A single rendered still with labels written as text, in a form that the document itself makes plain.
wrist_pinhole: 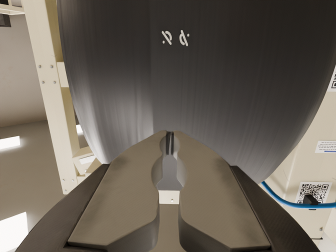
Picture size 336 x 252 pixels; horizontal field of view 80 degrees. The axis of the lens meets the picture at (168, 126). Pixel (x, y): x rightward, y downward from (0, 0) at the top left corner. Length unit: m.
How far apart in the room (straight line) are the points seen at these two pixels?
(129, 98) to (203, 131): 0.08
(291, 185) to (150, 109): 0.45
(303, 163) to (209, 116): 0.38
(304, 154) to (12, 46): 8.18
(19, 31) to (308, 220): 8.25
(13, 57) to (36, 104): 1.62
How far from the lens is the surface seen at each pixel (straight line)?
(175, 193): 0.86
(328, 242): 1.32
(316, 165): 0.58
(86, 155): 1.00
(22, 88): 8.41
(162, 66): 0.19
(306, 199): 0.62
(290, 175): 0.57
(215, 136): 0.23
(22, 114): 8.58
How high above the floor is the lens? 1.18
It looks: 21 degrees up
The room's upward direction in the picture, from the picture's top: 179 degrees counter-clockwise
